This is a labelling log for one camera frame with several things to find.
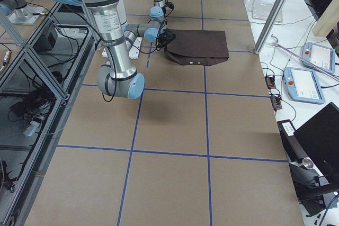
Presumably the white grabber stick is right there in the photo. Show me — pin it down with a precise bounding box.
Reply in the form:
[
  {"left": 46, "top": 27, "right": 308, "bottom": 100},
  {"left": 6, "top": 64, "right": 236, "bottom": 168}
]
[{"left": 271, "top": 35, "right": 333, "bottom": 75}]

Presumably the black computer monitor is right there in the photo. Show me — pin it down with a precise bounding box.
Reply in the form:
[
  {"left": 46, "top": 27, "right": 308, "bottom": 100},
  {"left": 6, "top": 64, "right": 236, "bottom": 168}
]
[{"left": 294, "top": 102, "right": 338, "bottom": 183}]

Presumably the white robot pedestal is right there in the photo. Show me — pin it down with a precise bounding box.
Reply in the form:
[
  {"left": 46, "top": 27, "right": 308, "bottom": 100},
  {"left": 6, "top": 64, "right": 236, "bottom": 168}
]
[{"left": 102, "top": 0, "right": 143, "bottom": 59}]

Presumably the near blue teach pendant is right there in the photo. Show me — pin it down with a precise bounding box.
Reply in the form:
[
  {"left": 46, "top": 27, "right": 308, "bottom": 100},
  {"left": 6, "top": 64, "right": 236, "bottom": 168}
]
[{"left": 283, "top": 67, "right": 325, "bottom": 104}]

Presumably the aluminium frame post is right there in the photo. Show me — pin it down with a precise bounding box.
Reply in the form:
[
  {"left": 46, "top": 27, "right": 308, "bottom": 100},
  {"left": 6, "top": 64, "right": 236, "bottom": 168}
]
[{"left": 254, "top": 0, "right": 286, "bottom": 55}]

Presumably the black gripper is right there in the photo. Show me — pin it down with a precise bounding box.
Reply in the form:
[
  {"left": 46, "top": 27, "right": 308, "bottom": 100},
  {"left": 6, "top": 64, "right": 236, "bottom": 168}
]
[{"left": 156, "top": 29, "right": 168, "bottom": 50}]

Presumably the far blue teach pendant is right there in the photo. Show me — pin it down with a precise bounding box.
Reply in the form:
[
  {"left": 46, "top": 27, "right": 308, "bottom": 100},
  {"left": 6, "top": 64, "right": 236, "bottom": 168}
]
[{"left": 302, "top": 42, "right": 336, "bottom": 74}]

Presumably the clear plastic bag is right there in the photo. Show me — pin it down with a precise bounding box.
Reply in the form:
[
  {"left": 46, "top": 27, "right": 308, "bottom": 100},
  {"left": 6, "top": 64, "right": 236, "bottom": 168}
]
[{"left": 252, "top": 0, "right": 275, "bottom": 20}]

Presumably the black box with label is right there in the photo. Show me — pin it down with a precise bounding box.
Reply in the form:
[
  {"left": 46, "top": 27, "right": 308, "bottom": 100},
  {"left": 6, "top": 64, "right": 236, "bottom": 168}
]
[{"left": 277, "top": 120, "right": 308, "bottom": 162}]

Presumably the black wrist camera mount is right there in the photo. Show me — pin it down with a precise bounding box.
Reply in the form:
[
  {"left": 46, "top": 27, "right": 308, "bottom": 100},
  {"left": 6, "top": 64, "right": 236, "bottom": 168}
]
[
  {"left": 164, "top": 0, "right": 175, "bottom": 10},
  {"left": 163, "top": 30, "right": 176, "bottom": 44}
]

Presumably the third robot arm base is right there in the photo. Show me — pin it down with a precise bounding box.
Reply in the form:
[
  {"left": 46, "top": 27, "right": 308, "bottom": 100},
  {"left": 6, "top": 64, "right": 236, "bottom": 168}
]
[{"left": 1, "top": 0, "right": 38, "bottom": 25}]

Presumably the blue teach pendant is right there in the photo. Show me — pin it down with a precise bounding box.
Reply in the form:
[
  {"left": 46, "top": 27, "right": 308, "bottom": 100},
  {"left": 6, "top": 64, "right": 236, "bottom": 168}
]
[
  {"left": 283, "top": 67, "right": 325, "bottom": 104},
  {"left": 302, "top": 42, "right": 336, "bottom": 74}
]

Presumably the brown t-shirt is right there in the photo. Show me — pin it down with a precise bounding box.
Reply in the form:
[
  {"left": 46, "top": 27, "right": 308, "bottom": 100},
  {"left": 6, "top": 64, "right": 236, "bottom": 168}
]
[{"left": 165, "top": 30, "right": 229, "bottom": 66}]

